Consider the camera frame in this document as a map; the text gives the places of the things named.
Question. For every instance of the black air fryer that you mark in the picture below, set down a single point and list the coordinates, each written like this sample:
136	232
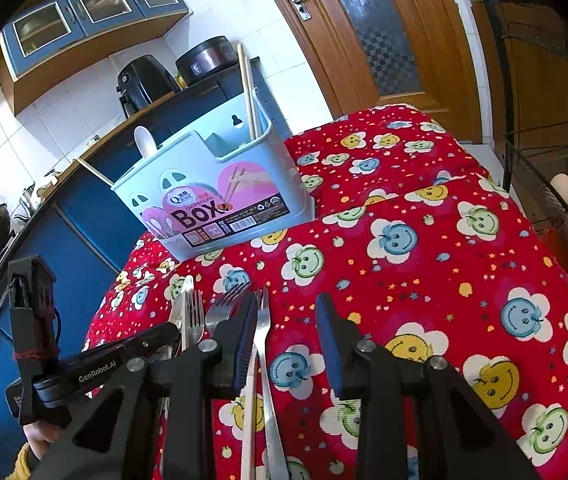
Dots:
144	82

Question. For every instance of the red smiley flower tablecloth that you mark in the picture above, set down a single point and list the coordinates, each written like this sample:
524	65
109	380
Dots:
414	260

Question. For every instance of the white chopstick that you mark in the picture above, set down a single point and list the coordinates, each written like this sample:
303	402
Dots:
249	425

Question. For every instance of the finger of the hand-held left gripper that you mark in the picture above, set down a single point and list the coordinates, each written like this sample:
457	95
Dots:
149	337

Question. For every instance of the light blue plastic utensil box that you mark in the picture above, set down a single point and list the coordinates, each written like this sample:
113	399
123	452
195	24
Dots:
244	180

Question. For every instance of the steel cups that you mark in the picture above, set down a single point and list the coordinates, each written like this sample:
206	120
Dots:
31	200

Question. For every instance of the black metal rack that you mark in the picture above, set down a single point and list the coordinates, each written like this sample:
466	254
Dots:
539	135

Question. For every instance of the wooden door with glass pane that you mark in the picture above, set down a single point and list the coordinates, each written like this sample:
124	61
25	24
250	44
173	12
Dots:
364	20

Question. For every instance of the blue wall cabinet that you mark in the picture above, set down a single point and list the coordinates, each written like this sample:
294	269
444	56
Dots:
79	15

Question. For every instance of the blue kitchen counter cabinet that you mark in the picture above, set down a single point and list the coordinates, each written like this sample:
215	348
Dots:
64	240

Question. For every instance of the person's left hand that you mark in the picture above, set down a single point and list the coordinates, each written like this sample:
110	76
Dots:
40	437

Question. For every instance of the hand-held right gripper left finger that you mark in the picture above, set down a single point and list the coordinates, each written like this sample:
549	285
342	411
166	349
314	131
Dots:
244	345

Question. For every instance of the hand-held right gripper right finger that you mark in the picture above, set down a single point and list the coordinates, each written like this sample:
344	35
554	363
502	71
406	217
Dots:
336	350

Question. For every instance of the dark rice cooker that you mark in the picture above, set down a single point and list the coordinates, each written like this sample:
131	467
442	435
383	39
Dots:
204	60

